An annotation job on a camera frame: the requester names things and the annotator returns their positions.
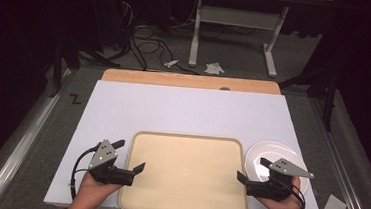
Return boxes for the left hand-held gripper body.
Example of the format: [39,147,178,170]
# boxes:
[86,137,138,188]

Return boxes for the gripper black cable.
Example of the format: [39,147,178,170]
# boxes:
[68,145,100,203]
[274,176,309,209]

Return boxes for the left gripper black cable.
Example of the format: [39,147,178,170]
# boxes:
[68,145,100,203]

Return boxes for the white metal desk frame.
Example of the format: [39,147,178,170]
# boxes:
[187,0,292,79]

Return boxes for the flat white paper sheet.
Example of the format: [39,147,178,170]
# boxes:
[323,193,349,209]

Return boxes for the dark computer tower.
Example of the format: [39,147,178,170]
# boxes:
[109,0,141,49]

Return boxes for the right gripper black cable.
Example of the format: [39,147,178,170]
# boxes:
[274,176,309,209]

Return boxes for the person's right hand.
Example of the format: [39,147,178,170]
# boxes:
[255,172,308,209]

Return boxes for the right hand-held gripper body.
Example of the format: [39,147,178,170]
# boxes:
[244,155,317,205]

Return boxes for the beige tray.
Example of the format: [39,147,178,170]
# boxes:
[117,129,256,209]

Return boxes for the black floor cables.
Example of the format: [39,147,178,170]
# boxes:
[126,22,205,77]

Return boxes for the metal floor rail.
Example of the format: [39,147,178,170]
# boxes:
[0,63,74,209]
[301,96,371,209]

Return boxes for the white table board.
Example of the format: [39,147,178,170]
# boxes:
[42,75,333,209]

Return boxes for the white plate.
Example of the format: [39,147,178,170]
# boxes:
[242,138,314,196]

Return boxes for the black metal stand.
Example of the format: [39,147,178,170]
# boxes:
[49,36,83,101]
[274,62,342,133]

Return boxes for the small white paper scrap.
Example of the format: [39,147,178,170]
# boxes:
[163,59,180,69]

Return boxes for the crumpled white paper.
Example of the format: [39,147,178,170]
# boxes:
[203,61,227,76]

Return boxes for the person's left hand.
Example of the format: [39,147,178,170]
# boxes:
[71,171,125,209]

